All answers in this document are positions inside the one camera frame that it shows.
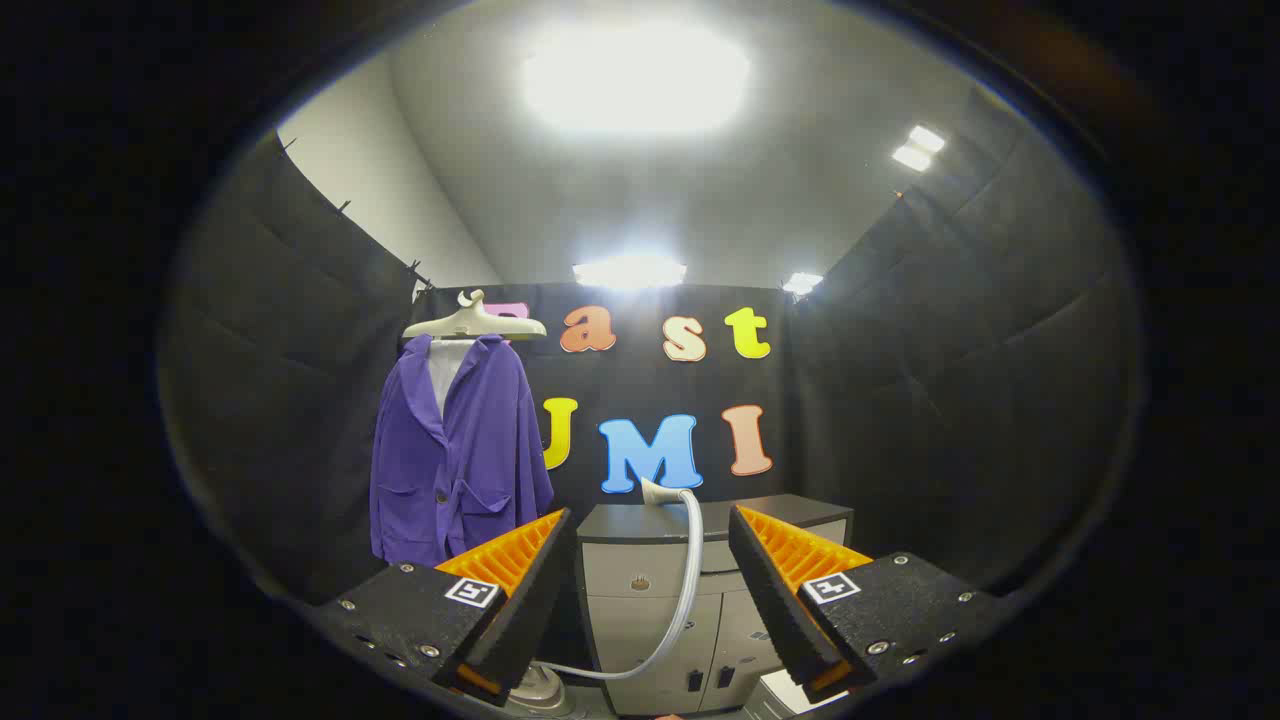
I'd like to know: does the white flat board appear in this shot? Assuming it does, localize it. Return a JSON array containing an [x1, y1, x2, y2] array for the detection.
[[758, 670, 823, 714]]

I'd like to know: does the large ceiling light panel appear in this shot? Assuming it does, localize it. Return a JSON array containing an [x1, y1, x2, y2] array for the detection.
[[520, 20, 751, 136]]

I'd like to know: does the grey garment steamer hose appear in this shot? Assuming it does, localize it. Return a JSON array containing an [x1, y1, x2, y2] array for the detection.
[[535, 488, 706, 683]]

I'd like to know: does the grey cabinet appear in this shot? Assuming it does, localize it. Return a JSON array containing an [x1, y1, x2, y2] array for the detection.
[[575, 493, 856, 716]]

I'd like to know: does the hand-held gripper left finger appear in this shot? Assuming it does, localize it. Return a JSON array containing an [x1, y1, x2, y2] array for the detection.
[[315, 507, 581, 708]]

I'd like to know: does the long ceiling light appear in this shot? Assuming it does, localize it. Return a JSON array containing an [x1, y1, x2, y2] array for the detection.
[[572, 255, 688, 291]]

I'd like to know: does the white hanging ironing pad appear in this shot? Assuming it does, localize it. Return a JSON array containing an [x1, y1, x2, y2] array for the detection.
[[428, 338, 477, 419]]

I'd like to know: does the purple jacket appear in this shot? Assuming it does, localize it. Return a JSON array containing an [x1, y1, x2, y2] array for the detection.
[[369, 334, 555, 568]]

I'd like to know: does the cream clothes hanger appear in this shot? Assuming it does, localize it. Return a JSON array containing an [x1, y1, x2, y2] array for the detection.
[[402, 289, 548, 341]]

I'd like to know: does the double ceiling light panel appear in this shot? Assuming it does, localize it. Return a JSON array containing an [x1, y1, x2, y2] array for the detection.
[[892, 125, 946, 173]]

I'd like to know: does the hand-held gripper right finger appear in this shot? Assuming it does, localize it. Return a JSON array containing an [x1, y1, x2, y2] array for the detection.
[[727, 504, 1011, 706]]

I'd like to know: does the garment steamer base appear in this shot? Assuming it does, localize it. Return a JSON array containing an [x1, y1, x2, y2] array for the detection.
[[500, 665, 577, 717]]

